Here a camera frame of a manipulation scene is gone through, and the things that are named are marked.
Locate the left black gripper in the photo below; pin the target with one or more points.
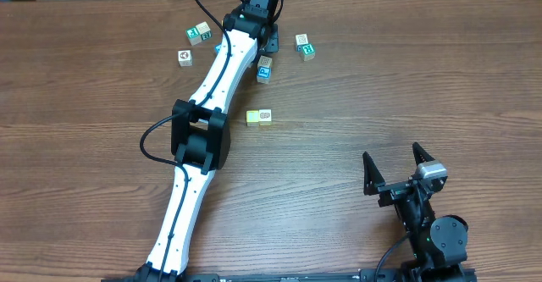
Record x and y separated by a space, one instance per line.
273 38

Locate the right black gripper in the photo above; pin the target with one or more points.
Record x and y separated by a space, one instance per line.
376 184

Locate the white block yellow side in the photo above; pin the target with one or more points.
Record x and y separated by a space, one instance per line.
265 116

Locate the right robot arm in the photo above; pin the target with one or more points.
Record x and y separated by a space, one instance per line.
439 245

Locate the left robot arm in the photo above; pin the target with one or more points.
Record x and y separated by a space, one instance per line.
200 132

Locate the white patterned block middle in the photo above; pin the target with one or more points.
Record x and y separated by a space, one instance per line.
265 61

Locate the white patterned block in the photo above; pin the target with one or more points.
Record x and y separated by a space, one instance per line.
265 61
300 41

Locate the blue letter P block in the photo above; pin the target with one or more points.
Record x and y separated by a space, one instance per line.
263 75

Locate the white patterned block right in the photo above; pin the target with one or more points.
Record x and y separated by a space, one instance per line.
300 41

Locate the blue block left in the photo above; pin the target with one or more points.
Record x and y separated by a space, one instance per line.
217 48

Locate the white block green side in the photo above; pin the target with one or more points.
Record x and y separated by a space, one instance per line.
204 31

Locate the green wheelchair symbol block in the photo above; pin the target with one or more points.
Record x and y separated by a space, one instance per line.
193 35

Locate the white block red symbol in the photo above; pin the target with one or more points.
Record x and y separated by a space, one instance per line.
185 58

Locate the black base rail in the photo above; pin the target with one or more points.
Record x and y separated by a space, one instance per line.
288 277

